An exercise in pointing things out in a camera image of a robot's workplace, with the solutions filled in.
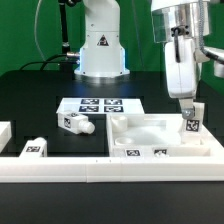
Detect white U-shaped fence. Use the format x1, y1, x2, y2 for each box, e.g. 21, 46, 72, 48
0, 122, 224, 182

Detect white square table top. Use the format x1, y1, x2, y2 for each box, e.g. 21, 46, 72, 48
106, 114, 224, 158

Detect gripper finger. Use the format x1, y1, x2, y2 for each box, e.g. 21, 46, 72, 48
179, 98, 195, 119

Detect black cables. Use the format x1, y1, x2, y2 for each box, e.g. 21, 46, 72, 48
19, 53, 81, 71

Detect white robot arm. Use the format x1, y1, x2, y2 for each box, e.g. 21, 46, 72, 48
75, 0, 224, 119

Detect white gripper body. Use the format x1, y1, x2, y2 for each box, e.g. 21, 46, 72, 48
165, 36, 198, 99

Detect white sheet with markers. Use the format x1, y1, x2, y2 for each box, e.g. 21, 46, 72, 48
57, 98, 144, 114

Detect white cable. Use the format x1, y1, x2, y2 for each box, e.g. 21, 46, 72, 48
33, 0, 48, 62

